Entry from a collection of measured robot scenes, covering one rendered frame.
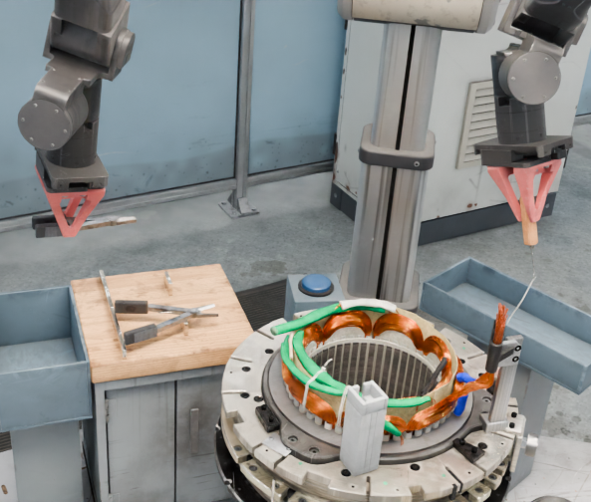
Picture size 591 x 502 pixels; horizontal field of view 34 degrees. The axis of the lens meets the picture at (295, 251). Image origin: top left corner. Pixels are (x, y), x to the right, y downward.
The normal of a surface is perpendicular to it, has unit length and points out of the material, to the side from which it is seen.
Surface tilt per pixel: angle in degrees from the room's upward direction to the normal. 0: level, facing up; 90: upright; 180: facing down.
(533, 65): 74
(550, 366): 90
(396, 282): 90
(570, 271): 0
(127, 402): 90
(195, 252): 0
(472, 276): 90
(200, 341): 0
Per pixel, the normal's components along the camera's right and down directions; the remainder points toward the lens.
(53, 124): -0.14, 0.49
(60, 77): 0.31, -0.76
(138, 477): 0.32, 0.50
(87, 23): -0.25, 0.79
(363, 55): -0.88, 0.19
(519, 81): -0.03, 0.25
